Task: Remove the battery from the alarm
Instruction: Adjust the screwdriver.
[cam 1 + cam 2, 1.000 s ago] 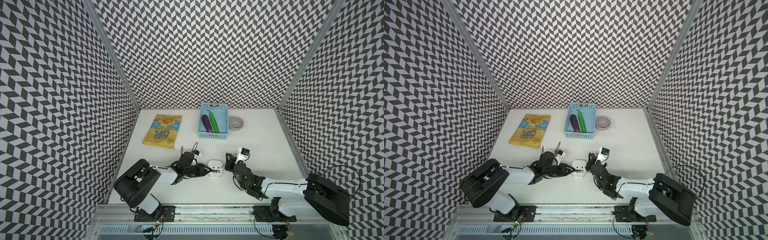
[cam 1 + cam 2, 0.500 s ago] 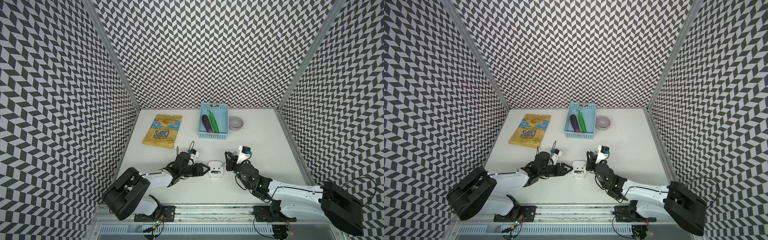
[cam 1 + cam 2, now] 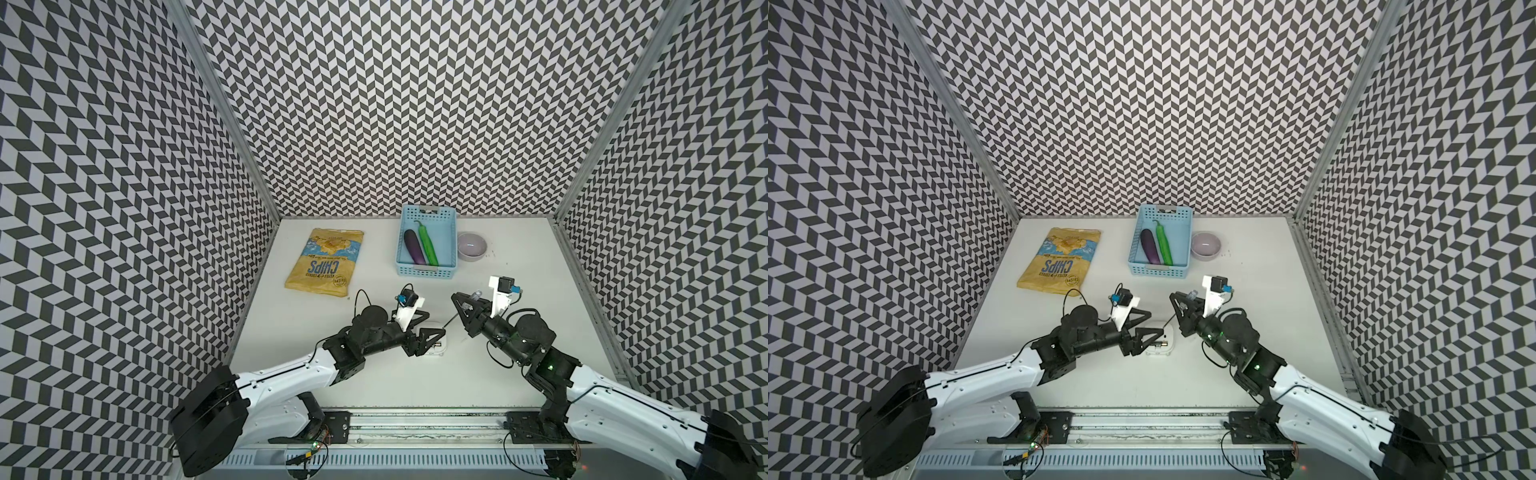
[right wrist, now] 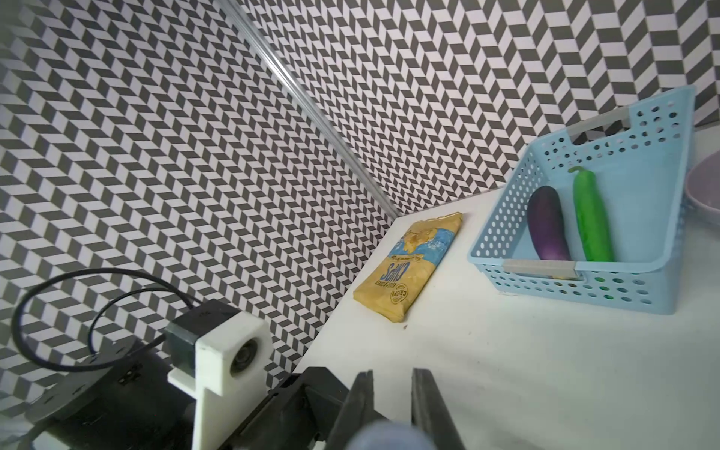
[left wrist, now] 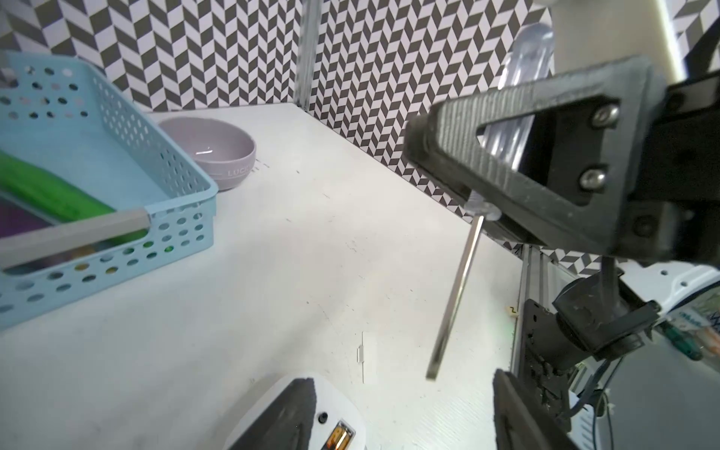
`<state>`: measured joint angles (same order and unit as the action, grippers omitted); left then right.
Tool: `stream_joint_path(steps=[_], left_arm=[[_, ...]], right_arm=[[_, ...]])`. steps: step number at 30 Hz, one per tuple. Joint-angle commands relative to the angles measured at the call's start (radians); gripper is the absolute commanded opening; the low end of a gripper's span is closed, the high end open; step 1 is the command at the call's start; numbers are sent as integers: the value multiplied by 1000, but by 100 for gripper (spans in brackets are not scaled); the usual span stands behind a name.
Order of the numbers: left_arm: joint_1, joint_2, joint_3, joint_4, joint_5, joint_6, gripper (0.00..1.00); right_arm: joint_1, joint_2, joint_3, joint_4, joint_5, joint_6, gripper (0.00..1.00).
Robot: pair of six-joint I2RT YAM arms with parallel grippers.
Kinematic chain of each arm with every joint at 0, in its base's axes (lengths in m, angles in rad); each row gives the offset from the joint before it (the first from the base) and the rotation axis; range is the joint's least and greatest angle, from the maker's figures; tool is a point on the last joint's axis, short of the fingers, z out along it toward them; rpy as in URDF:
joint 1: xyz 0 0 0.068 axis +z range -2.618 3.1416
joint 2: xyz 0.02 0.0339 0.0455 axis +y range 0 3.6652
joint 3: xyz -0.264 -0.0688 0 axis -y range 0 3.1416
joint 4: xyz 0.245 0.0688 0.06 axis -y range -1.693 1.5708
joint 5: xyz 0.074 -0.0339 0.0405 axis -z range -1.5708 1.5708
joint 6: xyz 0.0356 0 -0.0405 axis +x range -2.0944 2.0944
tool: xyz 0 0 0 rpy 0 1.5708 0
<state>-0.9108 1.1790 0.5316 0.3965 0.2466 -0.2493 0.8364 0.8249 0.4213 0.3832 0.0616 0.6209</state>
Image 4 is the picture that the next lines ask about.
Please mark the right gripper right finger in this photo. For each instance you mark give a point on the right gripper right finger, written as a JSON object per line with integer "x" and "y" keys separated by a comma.
{"x": 430, "y": 413}

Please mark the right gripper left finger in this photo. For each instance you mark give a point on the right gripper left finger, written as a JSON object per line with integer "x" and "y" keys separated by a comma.
{"x": 356, "y": 412}

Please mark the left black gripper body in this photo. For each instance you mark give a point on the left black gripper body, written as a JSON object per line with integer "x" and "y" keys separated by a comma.
{"x": 122, "y": 398}

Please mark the yellow blue chips bag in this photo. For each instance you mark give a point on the yellow blue chips bag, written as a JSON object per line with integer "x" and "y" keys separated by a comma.
{"x": 398, "y": 280}

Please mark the purple toy eggplant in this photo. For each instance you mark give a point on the purple toy eggplant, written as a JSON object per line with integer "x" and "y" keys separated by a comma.
{"x": 545, "y": 222}

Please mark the green toy cucumber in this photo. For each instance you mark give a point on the green toy cucumber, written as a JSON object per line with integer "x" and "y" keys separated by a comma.
{"x": 592, "y": 218}

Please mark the light blue plastic basket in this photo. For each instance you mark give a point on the light blue plastic basket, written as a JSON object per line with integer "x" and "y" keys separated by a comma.
{"x": 639, "y": 155}

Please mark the lilac ceramic bowl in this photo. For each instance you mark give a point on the lilac ceramic bowl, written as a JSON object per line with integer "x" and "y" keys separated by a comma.
{"x": 701, "y": 189}

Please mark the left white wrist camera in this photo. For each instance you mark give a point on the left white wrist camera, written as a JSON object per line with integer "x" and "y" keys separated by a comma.
{"x": 219, "y": 356}

